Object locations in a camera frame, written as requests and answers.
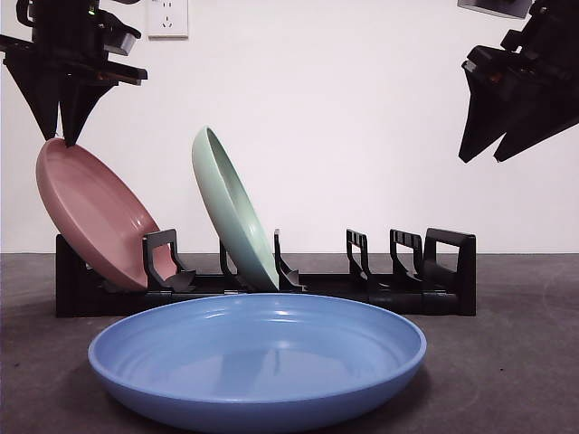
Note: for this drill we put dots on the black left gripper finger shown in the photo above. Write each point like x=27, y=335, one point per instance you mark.
x=38, y=90
x=77, y=108

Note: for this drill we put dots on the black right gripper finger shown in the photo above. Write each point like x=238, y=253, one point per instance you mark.
x=547, y=117
x=488, y=117

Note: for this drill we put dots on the pink plastic plate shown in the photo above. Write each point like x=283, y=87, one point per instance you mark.
x=90, y=208

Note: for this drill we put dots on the green plastic plate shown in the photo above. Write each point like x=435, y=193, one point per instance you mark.
x=235, y=217

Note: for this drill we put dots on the blue plastic plate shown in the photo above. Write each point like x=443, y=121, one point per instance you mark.
x=253, y=361

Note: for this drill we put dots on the black plastic dish rack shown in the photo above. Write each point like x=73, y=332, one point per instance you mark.
x=452, y=303

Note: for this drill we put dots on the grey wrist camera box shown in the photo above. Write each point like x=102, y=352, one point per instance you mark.
x=493, y=6
x=122, y=43

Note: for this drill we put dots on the white wall socket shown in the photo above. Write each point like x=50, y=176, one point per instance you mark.
x=168, y=18

